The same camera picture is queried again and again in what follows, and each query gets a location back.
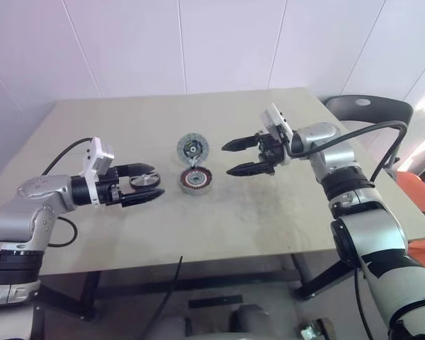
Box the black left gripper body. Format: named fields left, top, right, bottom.
left=97, top=165, right=125, bottom=208

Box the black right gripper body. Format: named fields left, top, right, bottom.
left=254, top=129, right=288, bottom=177

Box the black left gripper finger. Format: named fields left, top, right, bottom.
left=120, top=188, right=166, bottom=208
left=115, top=162, right=155, bottom=179

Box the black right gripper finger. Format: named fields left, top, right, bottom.
left=225, top=160, right=271, bottom=178
left=221, top=134, right=261, bottom=153

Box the copper wound motor stator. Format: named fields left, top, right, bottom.
left=178, top=168, right=213, bottom=195

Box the black plastic chair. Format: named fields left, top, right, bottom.
left=324, top=94, right=414, bottom=174

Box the flat black bar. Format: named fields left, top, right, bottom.
left=188, top=294, right=244, bottom=310

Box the dark grey rounded shape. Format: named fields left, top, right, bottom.
left=229, top=303, right=272, bottom=336

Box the orange cloth bag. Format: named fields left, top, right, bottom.
left=396, top=171, right=425, bottom=273

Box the small metal floor part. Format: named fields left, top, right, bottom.
left=299, top=318, right=336, bottom=340

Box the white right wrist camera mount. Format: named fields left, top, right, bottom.
left=261, top=103, right=294, bottom=166

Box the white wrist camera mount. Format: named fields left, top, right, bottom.
left=78, top=137, right=116, bottom=208
left=261, top=103, right=294, bottom=166

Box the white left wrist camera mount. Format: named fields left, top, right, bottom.
left=78, top=137, right=116, bottom=208

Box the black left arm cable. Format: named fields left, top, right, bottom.
left=40, top=137, right=93, bottom=248

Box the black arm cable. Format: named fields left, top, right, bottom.
left=286, top=120, right=410, bottom=181
left=40, top=137, right=93, bottom=248

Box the black metal table frame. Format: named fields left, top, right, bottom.
left=31, top=251, right=357, bottom=323

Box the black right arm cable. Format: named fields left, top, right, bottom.
left=286, top=120, right=410, bottom=181

